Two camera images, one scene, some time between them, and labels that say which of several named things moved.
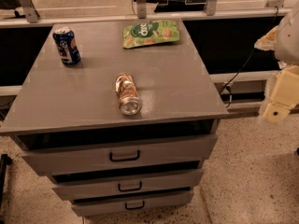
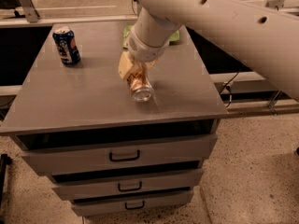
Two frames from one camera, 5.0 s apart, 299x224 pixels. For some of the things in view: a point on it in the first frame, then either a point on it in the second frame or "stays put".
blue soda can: (66, 44) stays put
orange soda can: (129, 101) -> (140, 84)
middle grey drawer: (128, 186) stays put
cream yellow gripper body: (289, 39) -> (144, 49)
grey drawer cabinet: (122, 131) stays put
